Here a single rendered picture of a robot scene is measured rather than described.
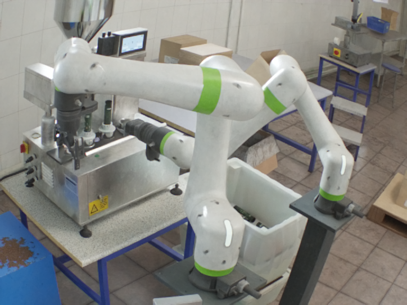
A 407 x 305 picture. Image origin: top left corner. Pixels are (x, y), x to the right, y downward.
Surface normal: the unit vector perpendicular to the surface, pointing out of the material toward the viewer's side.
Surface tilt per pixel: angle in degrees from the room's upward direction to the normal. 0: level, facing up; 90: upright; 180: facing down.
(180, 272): 0
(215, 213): 9
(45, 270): 90
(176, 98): 106
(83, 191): 90
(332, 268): 0
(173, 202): 0
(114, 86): 100
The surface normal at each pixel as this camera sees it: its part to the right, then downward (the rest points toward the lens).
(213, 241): -0.33, 0.39
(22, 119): 0.75, 0.37
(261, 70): -0.65, 0.29
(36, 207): 0.11, -0.88
